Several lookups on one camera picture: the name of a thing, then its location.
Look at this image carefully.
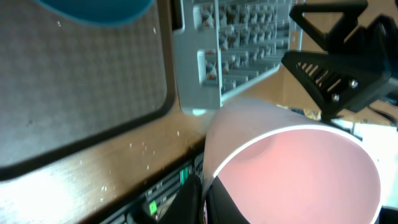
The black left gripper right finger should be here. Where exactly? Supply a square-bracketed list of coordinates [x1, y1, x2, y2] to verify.
[206, 177, 249, 224]

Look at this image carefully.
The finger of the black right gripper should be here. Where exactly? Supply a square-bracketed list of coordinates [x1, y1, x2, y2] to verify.
[290, 1, 368, 52]
[282, 51, 384, 119]

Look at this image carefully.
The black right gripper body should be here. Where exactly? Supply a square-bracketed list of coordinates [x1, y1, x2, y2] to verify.
[343, 14, 397, 103]

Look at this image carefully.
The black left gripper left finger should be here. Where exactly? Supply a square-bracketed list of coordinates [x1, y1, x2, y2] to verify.
[158, 174, 201, 224]

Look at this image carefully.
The pink cup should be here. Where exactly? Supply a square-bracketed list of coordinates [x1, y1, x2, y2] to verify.
[203, 99, 382, 223]

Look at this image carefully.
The dark blue plate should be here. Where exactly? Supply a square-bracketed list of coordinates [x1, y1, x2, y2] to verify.
[35, 0, 154, 27]

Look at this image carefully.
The grey dishwasher rack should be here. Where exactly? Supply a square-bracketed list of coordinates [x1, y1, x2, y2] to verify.
[172, 0, 303, 116]

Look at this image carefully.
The brown serving tray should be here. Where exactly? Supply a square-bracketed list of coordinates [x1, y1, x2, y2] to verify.
[0, 0, 178, 182]

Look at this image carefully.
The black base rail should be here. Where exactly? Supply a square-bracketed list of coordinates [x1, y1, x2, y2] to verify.
[102, 152, 204, 224]

